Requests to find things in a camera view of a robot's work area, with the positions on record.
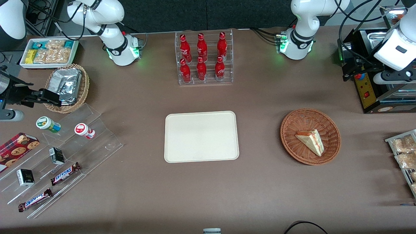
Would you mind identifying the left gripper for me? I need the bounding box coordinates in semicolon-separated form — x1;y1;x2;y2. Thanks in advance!
343;59;416;85

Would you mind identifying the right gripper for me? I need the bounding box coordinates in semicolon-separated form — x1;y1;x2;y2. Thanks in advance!
0;77;62;122

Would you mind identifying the triangular sandwich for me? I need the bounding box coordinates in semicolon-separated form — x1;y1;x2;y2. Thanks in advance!
295;129;325;157

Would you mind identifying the light tan wicker basket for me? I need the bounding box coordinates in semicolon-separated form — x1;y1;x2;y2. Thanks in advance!
43;63;90;114

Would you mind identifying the brown wicker basket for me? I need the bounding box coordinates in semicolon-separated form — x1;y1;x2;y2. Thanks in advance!
280;108;341;166

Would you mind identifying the cream plastic tray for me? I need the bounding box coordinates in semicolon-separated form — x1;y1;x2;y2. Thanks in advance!
164;111;240;163

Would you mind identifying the black food warmer cabinet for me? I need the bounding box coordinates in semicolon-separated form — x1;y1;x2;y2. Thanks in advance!
337;5;416;114

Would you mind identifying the silver foil packet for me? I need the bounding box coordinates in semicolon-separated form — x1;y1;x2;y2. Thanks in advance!
48;68;82;106

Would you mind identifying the green lidded cup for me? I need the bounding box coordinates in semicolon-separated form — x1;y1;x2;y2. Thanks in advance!
36;116;61;134

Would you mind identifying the steel warmer pan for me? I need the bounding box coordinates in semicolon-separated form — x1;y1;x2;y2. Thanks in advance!
367;30;392;51

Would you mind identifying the white rectangular snack bin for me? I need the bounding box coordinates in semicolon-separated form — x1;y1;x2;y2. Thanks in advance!
20;38;80;70

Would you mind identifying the clear bag of crackers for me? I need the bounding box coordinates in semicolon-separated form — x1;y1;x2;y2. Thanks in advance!
33;39;71;64

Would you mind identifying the red lidded cup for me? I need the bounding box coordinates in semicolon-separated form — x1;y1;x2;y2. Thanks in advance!
74;123;96;139

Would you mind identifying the small black carton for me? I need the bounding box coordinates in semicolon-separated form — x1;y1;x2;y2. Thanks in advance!
16;169;35;187
49;147;65;165

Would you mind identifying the red cookie box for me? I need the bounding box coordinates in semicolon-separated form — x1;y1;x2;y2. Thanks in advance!
0;132;40;174

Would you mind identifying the clear acrylic stepped display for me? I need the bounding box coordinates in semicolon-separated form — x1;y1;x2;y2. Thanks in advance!
0;103;124;219

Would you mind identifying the Snickers chocolate bar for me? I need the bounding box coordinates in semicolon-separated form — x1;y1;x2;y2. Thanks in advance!
50;162;82;186
18;188;53;213

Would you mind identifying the clear bag of pastries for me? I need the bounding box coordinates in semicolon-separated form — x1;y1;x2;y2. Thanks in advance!
394;152;416;170
391;135;416;154

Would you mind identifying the red cola bottle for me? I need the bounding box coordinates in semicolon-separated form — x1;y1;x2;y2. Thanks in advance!
196;33;208;62
179;34;192;63
196;57;207;82
217;32;228;61
179;58;191;84
214;56;226;82

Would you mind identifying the clear acrylic bottle rack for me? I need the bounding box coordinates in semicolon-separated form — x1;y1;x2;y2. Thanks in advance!
175;29;234;85

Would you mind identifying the grey wire rack tray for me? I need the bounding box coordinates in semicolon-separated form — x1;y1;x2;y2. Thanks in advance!
385;129;416;199

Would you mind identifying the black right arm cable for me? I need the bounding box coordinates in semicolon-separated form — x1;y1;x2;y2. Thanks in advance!
28;0;87;41

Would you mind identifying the black cable loop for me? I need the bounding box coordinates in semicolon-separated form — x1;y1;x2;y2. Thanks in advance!
284;221;329;234

